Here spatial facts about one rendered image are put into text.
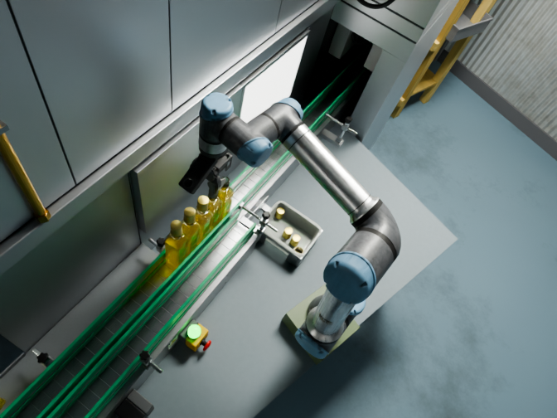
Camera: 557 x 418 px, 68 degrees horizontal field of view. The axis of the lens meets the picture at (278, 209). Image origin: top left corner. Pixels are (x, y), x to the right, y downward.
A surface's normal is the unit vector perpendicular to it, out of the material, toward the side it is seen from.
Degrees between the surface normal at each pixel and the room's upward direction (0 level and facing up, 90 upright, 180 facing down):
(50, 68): 90
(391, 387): 0
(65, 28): 90
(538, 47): 90
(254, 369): 0
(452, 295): 0
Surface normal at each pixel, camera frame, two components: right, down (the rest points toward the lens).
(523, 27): -0.76, 0.46
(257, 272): 0.19, -0.51
